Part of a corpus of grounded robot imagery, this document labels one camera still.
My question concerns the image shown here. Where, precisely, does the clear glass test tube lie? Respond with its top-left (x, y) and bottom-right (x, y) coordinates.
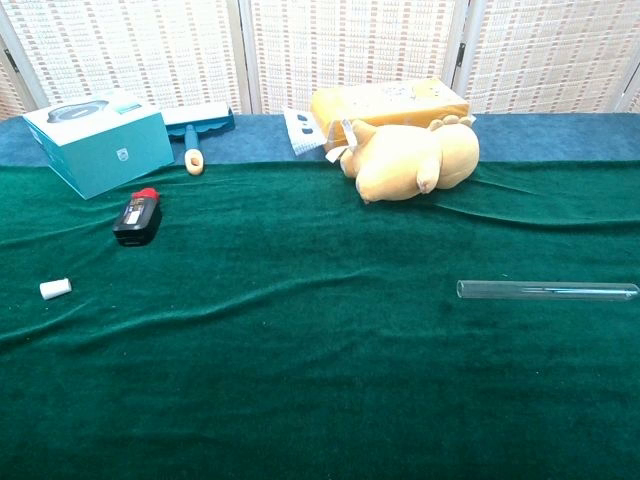
top-left (455, 279), bottom-right (640, 305)

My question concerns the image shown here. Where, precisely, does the small white cylinder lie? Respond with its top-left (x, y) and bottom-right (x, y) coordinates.
top-left (39, 277), bottom-right (73, 301)

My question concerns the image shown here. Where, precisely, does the clear panda print packet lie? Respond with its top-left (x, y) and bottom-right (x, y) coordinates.
top-left (282, 105), bottom-right (324, 157)

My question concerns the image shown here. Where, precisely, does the green velvet cloth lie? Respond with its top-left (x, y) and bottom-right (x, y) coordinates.
top-left (0, 158), bottom-right (640, 480)

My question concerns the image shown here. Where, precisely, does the yellow plush toy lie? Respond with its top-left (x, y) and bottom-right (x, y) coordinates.
top-left (324, 114), bottom-right (481, 205)

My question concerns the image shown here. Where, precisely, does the yellow cat tissue pack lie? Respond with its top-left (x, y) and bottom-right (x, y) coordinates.
top-left (309, 77), bottom-right (471, 154)

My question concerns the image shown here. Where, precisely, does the teal lint roller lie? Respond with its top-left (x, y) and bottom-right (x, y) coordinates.
top-left (160, 102), bottom-right (236, 176)

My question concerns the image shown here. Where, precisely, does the black bottle red cap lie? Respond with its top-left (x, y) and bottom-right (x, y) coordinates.
top-left (112, 187), bottom-right (164, 248)

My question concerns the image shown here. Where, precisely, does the woven folding screen panel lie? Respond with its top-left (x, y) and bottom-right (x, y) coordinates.
top-left (239, 0), bottom-right (469, 116)
top-left (0, 0), bottom-right (251, 119)
top-left (0, 47), bottom-right (26, 122)
top-left (452, 0), bottom-right (640, 115)
top-left (617, 64), bottom-right (640, 114)

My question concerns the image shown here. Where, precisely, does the teal white product box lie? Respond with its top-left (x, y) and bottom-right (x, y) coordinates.
top-left (21, 94), bottom-right (176, 201)

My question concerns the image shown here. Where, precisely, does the blue table cover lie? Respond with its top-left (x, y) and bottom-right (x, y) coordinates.
top-left (0, 112), bottom-right (640, 169)

